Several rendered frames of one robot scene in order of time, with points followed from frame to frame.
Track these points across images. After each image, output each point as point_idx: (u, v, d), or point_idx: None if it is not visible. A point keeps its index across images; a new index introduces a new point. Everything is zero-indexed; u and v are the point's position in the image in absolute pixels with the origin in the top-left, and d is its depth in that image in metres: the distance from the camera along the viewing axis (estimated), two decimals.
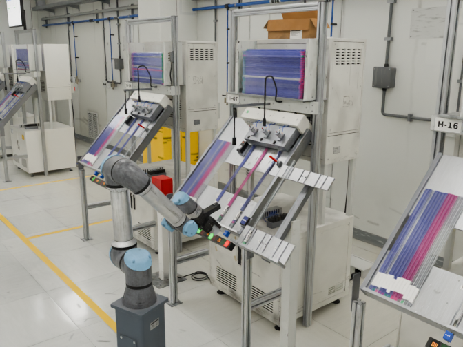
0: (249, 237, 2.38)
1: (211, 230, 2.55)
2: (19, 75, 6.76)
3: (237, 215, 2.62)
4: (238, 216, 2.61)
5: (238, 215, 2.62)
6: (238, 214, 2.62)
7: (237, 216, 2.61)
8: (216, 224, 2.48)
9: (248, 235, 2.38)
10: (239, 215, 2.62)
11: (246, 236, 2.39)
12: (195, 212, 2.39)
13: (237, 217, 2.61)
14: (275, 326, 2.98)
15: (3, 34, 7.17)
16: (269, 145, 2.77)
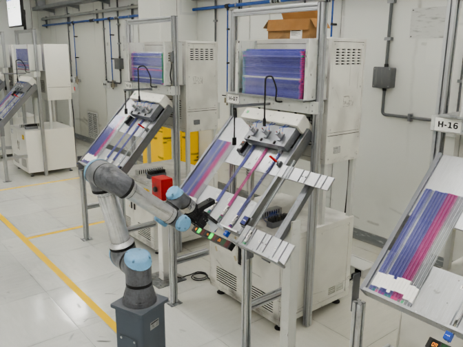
0: (249, 237, 2.38)
1: None
2: (19, 75, 6.76)
3: (233, 219, 2.61)
4: (234, 221, 2.60)
5: (234, 219, 2.60)
6: (233, 219, 2.61)
7: (233, 221, 2.60)
8: (209, 218, 2.43)
9: (248, 235, 2.38)
10: (235, 219, 2.61)
11: (246, 236, 2.39)
12: (189, 206, 2.36)
13: (233, 222, 2.60)
14: (275, 326, 2.98)
15: (3, 34, 7.17)
16: (269, 145, 2.77)
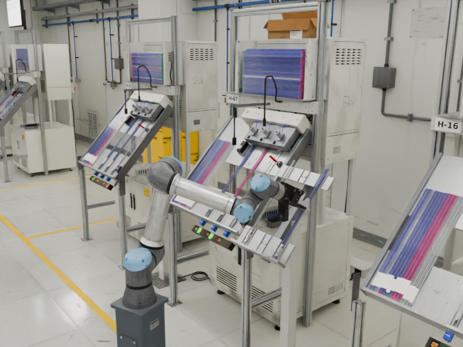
0: (249, 237, 2.38)
1: (306, 201, 2.22)
2: (19, 75, 6.76)
3: (278, 250, 2.21)
4: (280, 251, 2.21)
5: (279, 250, 2.21)
6: (279, 249, 2.21)
7: (278, 252, 2.21)
8: None
9: (248, 235, 2.38)
10: (281, 250, 2.22)
11: (246, 236, 2.39)
12: None
13: (279, 253, 2.21)
14: (275, 326, 2.98)
15: (3, 34, 7.17)
16: (269, 145, 2.77)
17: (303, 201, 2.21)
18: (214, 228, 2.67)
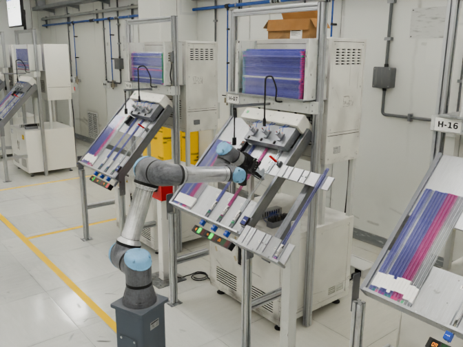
0: (238, 216, 2.62)
1: (262, 171, 2.64)
2: (19, 75, 6.76)
3: (278, 250, 2.21)
4: (280, 251, 2.21)
5: (279, 250, 2.21)
6: (279, 249, 2.21)
7: (278, 252, 2.21)
8: None
9: (237, 214, 2.62)
10: (281, 250, 2.22)
11: (235, 215, 2.62)
12: None
13: (279, 253, 2.21)
14: (275, 326, 2.98)
15: (3, 34, 7.17)
16: (269, 145, 2.77)
17: (260, 171, 2.63)
18: (214, 228, 2.67)
